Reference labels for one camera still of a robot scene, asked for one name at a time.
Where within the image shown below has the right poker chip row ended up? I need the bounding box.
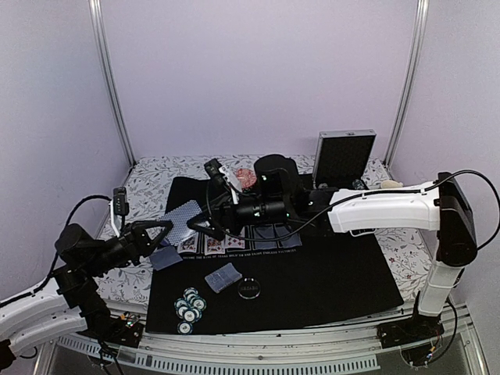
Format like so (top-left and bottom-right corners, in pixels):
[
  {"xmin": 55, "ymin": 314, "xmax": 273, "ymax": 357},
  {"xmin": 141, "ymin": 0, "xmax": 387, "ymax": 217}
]
[{"xmin": 352, "ymin": 179, "xmax": 366, "ymax": 190}]

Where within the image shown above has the blue green chip stack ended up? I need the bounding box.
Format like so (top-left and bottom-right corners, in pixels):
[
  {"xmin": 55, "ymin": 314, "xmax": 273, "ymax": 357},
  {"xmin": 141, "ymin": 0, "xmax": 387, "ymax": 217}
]
[{"xmin": 174, "ymin": 287, "xmax": 207, "ymax": 323}]

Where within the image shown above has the aluminium frame post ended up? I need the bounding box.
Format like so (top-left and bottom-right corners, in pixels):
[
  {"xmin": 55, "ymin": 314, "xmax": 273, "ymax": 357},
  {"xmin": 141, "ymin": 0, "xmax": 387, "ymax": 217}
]
[
  {"xmin": 88, "ymin": 0, "xmax": 137, "ymax": 167},
  {"xmin": 384, "ymin": 0, "xmax": 430, "ymax": 169}
]

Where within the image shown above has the blue playing card deck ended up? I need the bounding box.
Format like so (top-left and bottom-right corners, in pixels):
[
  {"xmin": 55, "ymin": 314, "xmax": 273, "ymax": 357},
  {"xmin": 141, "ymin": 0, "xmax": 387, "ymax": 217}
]
[{"xmin": 161, "ymin": 200, "xmax": 202, "ymax": 246}]

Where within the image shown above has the left black cable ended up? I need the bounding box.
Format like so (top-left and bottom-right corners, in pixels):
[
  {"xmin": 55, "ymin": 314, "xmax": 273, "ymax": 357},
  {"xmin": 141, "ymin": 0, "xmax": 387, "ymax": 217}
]
[{"xmin": 0, "ymin": 195, "xmax": 114, "ymax": 305}]

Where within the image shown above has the right aluminium frame post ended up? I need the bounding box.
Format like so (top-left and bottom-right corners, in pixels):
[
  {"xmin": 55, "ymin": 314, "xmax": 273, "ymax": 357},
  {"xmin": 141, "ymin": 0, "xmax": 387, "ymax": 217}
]
[{"xmin": 384, "ymin": 0, "xmax": 430, "ymax": 169}]

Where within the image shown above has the black poker mat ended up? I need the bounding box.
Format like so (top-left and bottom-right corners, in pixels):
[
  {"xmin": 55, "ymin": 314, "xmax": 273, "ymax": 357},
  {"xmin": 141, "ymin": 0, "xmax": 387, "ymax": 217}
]
[{"xmin": 145, "ymin": 174, "xmax": 405, "ymax": 335}]

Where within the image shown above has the dealt blue card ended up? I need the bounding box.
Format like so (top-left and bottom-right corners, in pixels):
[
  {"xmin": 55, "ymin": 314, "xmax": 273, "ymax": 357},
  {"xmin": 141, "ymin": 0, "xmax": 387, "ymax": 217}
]
[
  {"xmin": 205, "ymin": 262, "xmax": 242, "ymax": 294},
  {"xmin": 252, "ymin": 225, "xmax": 277, "ymax": 250},
  {"xmin": 149, "ymin": 247, "xmax": 183, "ymax": 271}
]

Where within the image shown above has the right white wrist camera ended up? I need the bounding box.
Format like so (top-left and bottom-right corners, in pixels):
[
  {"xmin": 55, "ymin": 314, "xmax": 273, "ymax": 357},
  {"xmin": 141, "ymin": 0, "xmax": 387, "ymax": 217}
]
[{"xmin": 204, "ymin": 159, "xmax": 241, "ymax": 204}]

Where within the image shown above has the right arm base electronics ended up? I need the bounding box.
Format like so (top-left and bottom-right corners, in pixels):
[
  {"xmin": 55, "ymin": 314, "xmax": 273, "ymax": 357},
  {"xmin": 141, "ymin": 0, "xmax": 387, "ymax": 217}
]
[{"xmin": 377, "ymin": 311, "xmax": 445, "ymax": 367}]

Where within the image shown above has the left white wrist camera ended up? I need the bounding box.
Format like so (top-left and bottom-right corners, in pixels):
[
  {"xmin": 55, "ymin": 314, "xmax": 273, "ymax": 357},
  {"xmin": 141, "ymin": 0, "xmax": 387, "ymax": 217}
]
[{"xmin": 109, "ymin": 187, "xmax": 130, "ymax": 237}]

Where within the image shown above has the patterned small bowl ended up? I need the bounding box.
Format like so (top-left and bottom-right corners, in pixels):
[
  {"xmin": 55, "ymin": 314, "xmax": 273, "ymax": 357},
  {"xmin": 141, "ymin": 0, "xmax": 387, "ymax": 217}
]
[{"xmin": 236, "ymin": 168, "xmax": 256, "ymax": 190}]

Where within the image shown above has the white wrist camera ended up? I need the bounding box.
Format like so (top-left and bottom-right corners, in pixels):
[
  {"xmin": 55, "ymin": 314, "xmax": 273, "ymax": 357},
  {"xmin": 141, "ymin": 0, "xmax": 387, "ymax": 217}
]
[
  {"xmin": 109, "ymin": 187, "xmax": 130, "ymax": 237},
  {"xmin": 204, "ymin": 159, "xmax": 241, "ymax": 204}
]

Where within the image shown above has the clear dealer button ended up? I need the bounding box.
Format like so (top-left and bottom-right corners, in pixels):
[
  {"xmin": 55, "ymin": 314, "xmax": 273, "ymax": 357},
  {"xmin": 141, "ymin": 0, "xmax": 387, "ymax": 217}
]
[{"xmin": 237, "ymin": 277, "xmax": 261, "ymax": 300}]

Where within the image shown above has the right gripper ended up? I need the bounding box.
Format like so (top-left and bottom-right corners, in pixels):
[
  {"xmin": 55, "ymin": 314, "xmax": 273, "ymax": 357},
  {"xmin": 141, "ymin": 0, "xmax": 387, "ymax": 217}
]
[{"xmin": 186, "ymin": 190, "xmax": 291, "ymax": 241}]

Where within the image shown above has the blue white poker chip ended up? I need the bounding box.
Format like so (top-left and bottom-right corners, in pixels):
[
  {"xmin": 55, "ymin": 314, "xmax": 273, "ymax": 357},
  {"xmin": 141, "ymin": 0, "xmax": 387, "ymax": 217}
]
[{"xmin": 177, "ymin": 321, "xmax": 193, "ymax": 335}]

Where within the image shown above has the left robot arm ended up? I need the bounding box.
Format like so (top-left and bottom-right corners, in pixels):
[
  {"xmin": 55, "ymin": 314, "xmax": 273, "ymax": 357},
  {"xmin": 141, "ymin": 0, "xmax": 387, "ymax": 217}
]
[{"xmin": 1, "ymin": 220, "xmax": 180, "ymax": 368}]

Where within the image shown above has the front aluminium rail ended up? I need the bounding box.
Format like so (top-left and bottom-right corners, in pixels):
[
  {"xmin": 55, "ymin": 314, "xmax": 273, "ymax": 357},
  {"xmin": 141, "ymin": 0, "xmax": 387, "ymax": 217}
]
[{"xmin": 34, "ymin": 303, "xmax": 490, "ymax": 374}]

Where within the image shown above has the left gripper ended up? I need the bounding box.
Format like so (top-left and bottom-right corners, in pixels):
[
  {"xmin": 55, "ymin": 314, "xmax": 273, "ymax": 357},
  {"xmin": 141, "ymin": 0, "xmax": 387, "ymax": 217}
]
[{"xmin": 84, "ymin": 219, "xmax": 173, "ymax": 277}]

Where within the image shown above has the left aluminium frame post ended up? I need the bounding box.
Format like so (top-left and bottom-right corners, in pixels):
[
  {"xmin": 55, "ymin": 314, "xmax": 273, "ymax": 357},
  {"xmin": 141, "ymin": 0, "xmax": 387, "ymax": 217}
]
[{"xmin": 88, "ymin": 0, "xmax": 137, "ymax": 167}]

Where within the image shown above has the king face up card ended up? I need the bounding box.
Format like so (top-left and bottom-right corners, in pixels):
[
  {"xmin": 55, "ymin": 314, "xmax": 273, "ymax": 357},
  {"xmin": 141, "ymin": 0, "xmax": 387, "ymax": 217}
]
[{"xmin": 204, "ymin": 236, "xmax": 226, "ymax": 255}]

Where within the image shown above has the aluminium poker chip case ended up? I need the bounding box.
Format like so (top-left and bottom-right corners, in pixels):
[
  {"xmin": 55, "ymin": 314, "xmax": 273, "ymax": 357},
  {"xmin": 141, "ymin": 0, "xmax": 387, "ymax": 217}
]
[{"xmin": 312, "ymin": 129, "xmax": 377, "ymax": 187}]

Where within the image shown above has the cream ceramic mug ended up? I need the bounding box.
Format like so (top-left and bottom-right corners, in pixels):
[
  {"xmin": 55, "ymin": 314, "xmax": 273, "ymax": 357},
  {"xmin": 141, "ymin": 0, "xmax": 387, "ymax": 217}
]
[{"xmin": 380, "ymin": 180, "xmax": 404, "ymax": 189}]

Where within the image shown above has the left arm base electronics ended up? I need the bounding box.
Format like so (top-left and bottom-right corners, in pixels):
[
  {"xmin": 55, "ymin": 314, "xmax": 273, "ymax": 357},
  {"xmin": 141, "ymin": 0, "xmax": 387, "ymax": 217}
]
[{"xmin": 77, "ymin": 312, "xmax": 144, "ymax": 348}]

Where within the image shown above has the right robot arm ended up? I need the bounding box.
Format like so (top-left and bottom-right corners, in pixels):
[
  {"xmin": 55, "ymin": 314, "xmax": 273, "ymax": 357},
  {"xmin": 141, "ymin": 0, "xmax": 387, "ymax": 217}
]
[{"xmin": 187, "ymin": 154, "xmax": 478, "ymax": 341}]

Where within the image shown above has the queen face up card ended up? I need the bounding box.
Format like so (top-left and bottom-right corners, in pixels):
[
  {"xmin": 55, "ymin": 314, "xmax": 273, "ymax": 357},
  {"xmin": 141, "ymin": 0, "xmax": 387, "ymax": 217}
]
[{"xmin": 177, "ymin": 234, "xmax": 198, "ymax": 254}]

